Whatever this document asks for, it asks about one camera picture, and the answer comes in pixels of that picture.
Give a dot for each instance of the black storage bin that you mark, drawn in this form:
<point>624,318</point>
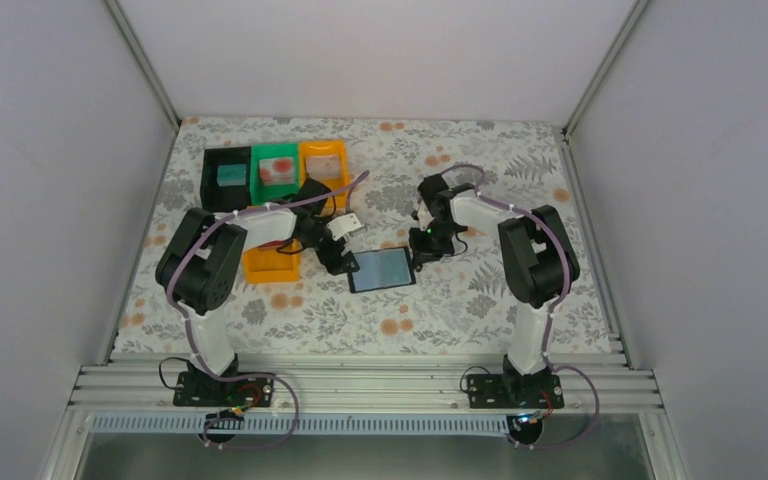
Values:
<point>217,199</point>

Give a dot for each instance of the green storage bin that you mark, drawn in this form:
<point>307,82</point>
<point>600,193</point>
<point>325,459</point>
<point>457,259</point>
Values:
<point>260,193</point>

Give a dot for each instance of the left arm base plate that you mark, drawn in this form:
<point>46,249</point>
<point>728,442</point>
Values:
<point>196,389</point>

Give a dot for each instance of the aluminium rail frame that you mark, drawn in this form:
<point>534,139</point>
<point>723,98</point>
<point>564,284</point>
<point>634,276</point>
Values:
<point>367,384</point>

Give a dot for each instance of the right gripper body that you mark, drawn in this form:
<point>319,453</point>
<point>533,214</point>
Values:
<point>422,252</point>

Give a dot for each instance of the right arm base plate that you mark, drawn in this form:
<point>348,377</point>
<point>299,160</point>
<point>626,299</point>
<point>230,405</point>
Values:
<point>497,391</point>

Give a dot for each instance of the floral table mat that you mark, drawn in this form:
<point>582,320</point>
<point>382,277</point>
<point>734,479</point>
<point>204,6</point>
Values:
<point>458,305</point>

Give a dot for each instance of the red patterned card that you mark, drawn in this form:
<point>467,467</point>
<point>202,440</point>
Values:
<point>277,171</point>

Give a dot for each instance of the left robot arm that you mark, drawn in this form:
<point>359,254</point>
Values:
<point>198,269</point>

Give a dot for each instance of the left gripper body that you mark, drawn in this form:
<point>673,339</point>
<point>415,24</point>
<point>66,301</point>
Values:
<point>336,259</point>

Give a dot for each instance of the near orange storage bin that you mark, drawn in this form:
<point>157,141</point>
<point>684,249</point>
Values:
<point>266,264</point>

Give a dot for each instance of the far orange storage bin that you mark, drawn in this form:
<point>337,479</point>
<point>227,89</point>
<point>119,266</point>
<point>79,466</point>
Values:
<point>327,147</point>

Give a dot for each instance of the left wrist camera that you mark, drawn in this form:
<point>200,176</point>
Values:
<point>344,225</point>

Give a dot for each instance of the pale card in orange bin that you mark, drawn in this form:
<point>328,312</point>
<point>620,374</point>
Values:
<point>324,167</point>

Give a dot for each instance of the orange storage bin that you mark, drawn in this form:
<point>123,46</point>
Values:
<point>266,264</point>
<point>327,147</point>

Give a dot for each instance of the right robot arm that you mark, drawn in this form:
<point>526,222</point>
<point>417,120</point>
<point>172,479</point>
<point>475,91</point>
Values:
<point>538,261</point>

